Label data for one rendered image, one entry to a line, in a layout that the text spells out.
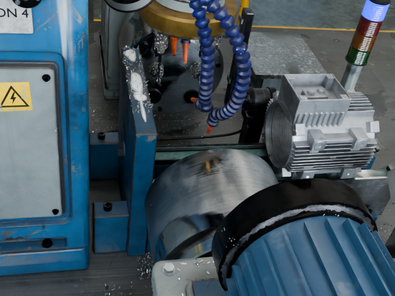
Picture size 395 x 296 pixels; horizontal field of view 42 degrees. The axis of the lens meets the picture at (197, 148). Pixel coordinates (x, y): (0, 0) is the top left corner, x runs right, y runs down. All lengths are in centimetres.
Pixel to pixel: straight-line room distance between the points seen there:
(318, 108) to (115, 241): 52
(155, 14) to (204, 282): 45
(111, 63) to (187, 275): 92
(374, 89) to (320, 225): 142
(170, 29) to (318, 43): 128
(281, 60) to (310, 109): 59
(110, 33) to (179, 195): 74
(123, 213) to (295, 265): 63
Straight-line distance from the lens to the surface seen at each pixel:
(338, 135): 116
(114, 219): 108
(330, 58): 203
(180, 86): 130
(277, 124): 127
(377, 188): 133
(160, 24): 89
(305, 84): 119
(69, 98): 82
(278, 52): 172
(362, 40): 150
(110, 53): 149
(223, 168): 84
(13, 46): 78
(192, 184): 83
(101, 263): 115
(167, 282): 69
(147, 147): 94
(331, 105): 113
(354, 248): 52
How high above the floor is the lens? 172
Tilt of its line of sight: 40 degrees down
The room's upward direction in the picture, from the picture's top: 10 degrees clockwise
